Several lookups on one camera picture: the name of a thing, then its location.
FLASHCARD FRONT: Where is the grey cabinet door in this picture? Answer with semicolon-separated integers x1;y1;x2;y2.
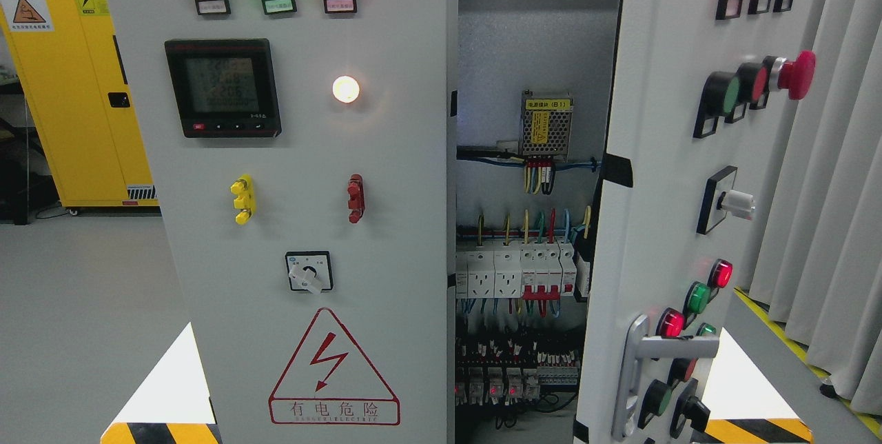
108;0;455;443
573;0;824;443

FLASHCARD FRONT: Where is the red terminal block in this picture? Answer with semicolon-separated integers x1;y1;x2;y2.
347;174;366;224

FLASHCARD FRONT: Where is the metal mesh power supply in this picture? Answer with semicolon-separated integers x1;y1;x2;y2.
517;90;574;163

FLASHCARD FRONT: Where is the white breaker and socket row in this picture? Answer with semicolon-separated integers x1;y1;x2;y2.
455;240;591;301

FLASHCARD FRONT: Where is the white indicator light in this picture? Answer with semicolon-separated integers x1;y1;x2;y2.
331;74;361;104

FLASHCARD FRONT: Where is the lower relay terminal row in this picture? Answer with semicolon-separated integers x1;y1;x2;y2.
453;330;584;406

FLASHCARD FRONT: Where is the yellow terminal block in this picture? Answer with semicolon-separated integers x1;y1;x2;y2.
230;174;256;226

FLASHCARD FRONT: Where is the red electric hazard sticker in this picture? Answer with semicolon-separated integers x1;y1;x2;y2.
268;307;401;426

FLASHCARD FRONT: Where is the black digital power meter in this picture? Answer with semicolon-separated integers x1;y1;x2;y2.
164;38;283;139

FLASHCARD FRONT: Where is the red emergency stop button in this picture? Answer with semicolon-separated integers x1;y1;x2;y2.
763;50;817;101

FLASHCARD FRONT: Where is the grey curtain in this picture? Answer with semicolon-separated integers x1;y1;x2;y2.
748;0;881;416

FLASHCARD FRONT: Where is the yellow safety cabinet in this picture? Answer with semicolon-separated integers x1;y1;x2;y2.
2;0;158;210

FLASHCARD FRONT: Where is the rotary selector switch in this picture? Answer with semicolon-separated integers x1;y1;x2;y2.
285;250;334;294

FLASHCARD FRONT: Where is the silver door handle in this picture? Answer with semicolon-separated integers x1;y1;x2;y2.
611;313;719;442

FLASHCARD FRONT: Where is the white knob selector switch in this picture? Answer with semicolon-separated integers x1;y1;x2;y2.
696;165;756;234

